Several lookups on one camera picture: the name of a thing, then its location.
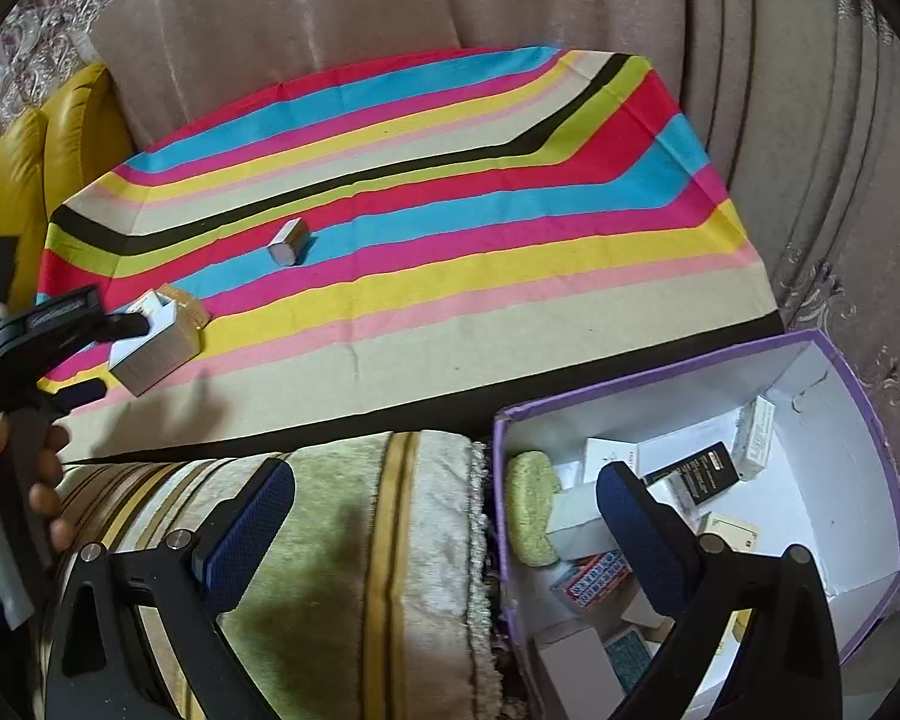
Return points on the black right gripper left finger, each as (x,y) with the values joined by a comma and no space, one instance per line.
(102,665)

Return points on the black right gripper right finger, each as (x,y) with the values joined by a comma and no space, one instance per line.
(787,665)

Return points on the white box red blue print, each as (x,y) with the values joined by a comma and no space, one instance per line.
(173,339)

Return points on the teal green box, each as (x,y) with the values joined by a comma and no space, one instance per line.
(629,656)

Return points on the white cube box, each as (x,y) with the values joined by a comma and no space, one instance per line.
(579,682)

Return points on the black box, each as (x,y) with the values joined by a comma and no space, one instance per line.
(697,478)

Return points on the red QR code box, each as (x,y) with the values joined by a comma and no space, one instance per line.
(591,580)

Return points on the large cream box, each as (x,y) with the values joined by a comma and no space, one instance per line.
(576,528)

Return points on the plain white small box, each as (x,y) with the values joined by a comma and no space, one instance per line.
(600,452)

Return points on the green round sponge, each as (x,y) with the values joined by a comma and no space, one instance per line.
(531,484)

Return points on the tall white printed box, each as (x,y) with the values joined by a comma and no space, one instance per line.
(751,449)

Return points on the small gold box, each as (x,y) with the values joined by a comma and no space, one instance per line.
(189,303)

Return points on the yellow leather sofa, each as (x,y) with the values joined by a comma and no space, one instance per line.
(49,154)

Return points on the purple white storage box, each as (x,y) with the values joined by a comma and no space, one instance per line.
(830,482)

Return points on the small white rolled box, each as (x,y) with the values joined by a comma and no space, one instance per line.
(289,243)

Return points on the striped colourful cloth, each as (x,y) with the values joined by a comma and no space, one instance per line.
(479,220)

